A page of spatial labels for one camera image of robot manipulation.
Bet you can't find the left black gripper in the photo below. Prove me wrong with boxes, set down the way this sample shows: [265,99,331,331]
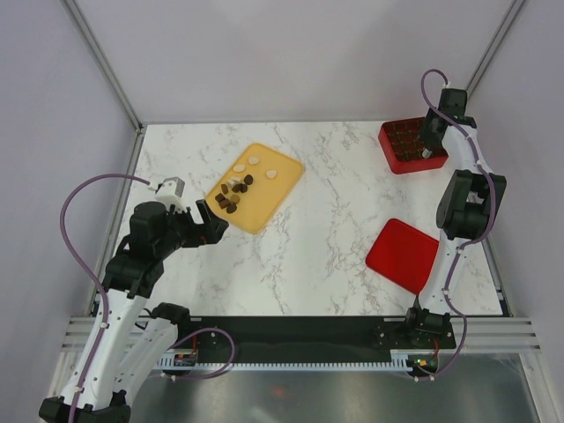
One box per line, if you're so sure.
[155,199,227,257]

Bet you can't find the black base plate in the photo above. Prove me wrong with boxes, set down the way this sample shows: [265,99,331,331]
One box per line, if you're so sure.
[179,316,456,366]

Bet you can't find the yellow plastic tray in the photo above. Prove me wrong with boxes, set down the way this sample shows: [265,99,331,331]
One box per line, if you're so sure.
[205,143,304,234]

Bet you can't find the metal tongs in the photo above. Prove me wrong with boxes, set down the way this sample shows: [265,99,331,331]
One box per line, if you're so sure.
[422,148,433,159]

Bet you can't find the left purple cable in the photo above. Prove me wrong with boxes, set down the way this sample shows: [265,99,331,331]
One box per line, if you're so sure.
[59,173,155,423]

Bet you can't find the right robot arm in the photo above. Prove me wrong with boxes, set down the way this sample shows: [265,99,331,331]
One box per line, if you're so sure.
[402,87,507,348]

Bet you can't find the left aluminium frame post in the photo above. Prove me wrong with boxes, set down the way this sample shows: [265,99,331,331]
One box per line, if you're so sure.
[60,0,144,134]

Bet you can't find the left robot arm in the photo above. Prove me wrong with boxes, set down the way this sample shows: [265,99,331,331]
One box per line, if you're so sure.
[39,200,228,422]

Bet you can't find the red chocolate box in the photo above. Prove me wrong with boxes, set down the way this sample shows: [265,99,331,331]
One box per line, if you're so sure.
[378,117,449,174]

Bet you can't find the red box lid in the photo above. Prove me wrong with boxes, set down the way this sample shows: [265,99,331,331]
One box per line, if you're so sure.
[365,219,439,295]

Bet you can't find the right aluminium frame post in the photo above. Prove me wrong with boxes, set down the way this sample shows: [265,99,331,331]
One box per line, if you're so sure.
[465,0,529,100]

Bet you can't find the aluminium frame post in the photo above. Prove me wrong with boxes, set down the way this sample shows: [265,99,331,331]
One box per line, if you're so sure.
[60,0,144,134]
[465,0,529,100]

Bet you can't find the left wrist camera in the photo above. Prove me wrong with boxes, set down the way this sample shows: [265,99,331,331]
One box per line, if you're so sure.
[149,177,185,207]

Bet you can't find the white cable duct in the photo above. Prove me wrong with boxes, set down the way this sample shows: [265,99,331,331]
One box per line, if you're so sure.
[153,351,438,372]

